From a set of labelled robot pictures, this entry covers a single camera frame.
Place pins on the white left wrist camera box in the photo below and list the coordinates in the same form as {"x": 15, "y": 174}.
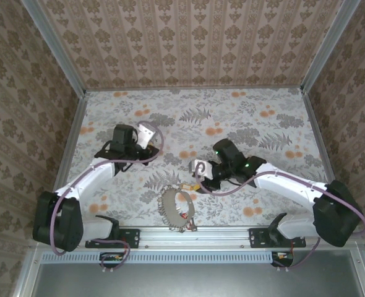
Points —
{"x": 147, "y": 134}

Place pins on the grey metal sheet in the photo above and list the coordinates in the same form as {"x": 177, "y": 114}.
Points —
{"x": 201, "y": 281}

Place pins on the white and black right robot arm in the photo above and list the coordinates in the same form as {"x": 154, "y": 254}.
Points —
{"x": 287, "y": 188}

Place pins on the aluminium side rail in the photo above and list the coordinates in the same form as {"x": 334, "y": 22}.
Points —
{"x": 67, "y": 154}
{"x": 320, "y": 139}

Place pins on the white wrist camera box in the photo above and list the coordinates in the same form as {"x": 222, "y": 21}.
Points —
{"x": 147, "y": 134}
{"x": 208, "y": 173}

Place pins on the red key tag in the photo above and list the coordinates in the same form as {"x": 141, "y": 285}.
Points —
{"x": 182, "y": 215}

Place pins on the aluminium corner post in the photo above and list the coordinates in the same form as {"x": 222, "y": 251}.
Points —
{"x": 60, "y": 52}
{"x": 328, "y": 46}

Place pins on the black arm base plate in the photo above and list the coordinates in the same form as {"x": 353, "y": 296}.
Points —
{"x": 130, "y": 238}
{"x": 258, "y": 238}

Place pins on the aluminium front rail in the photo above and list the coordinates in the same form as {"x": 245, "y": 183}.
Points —
{"x": 195, "y": 236}

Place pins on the yellow key tag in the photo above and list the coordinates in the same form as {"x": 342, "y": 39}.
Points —
{"x": 187, "y": 187}

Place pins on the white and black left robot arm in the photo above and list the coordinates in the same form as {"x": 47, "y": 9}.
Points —
{"x": 86, "y": 179}

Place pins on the metal keyring band with rings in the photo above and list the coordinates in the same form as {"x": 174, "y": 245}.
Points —
{"x": 169, "y": 207}

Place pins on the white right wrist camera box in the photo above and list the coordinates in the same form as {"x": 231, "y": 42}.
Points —
{"x": 208, "y": 173}

